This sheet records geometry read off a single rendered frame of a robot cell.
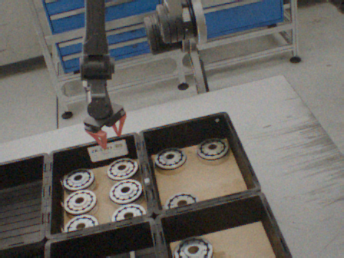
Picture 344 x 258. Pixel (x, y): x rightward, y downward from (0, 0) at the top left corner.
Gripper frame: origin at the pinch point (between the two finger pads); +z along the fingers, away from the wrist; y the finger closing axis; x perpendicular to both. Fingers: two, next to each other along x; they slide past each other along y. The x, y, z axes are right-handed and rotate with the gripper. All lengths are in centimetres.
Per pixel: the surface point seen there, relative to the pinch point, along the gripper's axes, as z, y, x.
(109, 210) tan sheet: 23.2, -6.8, 2.3
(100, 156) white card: 19.0, 7.9, 17.9
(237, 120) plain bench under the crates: 37, 63, 0
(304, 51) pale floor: 111, 235, 50
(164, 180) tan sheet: 23.5, 11.7, -5.1
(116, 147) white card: 16.9, 12.2, 13.8
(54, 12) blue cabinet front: 34, 111, 157
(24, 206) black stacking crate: 23.2, -19.1, 28.7
